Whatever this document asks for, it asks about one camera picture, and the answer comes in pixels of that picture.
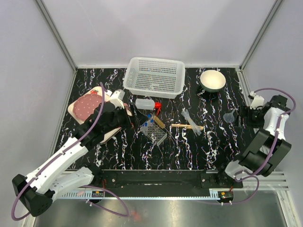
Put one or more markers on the slotted cable duct rail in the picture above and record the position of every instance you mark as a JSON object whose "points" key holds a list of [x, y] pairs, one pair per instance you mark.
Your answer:
{"points": [[84, 194]]}

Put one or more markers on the clear acrylic tube rack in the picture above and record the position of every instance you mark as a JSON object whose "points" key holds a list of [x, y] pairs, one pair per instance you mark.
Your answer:
{"points": [[154, 133]]}

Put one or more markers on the cream and green bowl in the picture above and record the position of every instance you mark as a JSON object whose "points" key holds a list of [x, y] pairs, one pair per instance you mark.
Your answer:
{"points": [[212, 81]]}

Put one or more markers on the white perforated plastic basket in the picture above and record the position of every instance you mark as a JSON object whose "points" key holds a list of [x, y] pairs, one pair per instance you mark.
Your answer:
{"points": [[155, 77]]}

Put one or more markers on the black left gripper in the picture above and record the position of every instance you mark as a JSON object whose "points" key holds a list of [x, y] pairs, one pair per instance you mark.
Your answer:
{"points": [[131, 121]]}

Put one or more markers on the wooden stick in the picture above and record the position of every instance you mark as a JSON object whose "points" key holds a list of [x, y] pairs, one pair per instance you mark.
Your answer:
{"points": [[185, 126]]}

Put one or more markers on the pink polka dot plate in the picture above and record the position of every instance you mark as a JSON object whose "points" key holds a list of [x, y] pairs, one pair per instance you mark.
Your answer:
{"points": [[85, 106]]}

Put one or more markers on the brown bristle tube brush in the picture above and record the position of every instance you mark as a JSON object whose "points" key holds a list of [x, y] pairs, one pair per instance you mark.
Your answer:
{"points": [[162, 126]]}

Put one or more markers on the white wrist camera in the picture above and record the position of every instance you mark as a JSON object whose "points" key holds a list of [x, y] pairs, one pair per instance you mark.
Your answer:
{"points": [[257, 101], [116, 97]]}

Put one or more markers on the white wash bottle red cap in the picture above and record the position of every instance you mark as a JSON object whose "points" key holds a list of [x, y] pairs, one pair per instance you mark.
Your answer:
{"points": [[147, 104]]}

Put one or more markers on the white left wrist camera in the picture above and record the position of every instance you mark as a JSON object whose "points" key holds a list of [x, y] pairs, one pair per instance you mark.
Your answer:
{"points": [[116, 97]]}

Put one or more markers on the clear plastic funnel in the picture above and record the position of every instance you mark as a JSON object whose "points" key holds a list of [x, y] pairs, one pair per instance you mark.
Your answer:
{"points": [[229, 117]]}

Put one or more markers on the clear plastic pipettes bundle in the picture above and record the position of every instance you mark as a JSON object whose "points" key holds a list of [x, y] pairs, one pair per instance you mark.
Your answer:
{"points": [[196, 129]]}

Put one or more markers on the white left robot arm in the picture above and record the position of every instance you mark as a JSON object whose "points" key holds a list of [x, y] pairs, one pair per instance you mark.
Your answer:
{"points": [[39, 189]]}

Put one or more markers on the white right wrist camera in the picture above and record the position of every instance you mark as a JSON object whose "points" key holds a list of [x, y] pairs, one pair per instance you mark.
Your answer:
{"points": [[257, 101]]}

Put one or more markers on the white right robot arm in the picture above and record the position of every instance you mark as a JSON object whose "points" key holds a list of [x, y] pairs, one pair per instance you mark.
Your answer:
{"points": [[268, 146]]}

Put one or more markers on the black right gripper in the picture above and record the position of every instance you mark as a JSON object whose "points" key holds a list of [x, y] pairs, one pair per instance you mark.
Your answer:
{"points": [[245, 111]]}

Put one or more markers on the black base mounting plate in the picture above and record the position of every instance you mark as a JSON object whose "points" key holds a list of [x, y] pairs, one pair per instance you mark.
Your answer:
{"points": [[162, 183]]}

